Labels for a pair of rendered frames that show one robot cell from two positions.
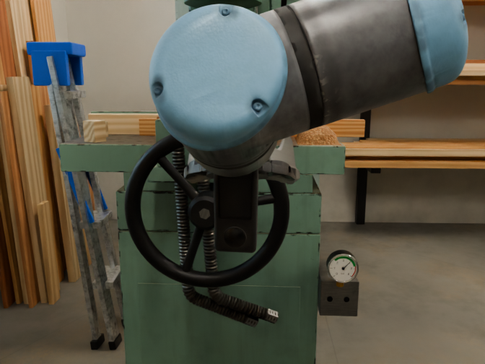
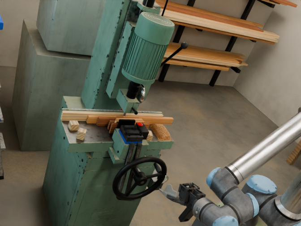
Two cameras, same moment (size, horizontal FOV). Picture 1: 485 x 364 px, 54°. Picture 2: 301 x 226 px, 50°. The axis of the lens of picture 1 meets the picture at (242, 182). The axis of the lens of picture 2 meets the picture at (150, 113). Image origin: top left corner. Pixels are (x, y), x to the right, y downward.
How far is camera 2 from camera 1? 1.23 m
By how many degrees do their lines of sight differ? 40
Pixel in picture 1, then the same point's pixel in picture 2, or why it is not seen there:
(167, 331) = (92, 200)
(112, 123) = (74, 116)
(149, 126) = (92, 120)
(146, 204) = (99, 162)
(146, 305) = (87, 193)
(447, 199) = not seen: hidden behind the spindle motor
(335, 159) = (169, 145)
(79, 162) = (76, 149)
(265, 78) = not seen: outside the picture
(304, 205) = not seen: hidden behind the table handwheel
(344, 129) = (165, 122)
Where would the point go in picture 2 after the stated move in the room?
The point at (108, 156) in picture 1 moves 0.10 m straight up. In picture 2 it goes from (89, 146) to (94, 130)
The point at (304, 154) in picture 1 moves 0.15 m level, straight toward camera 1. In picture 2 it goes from (160, 144) to (171, 162)
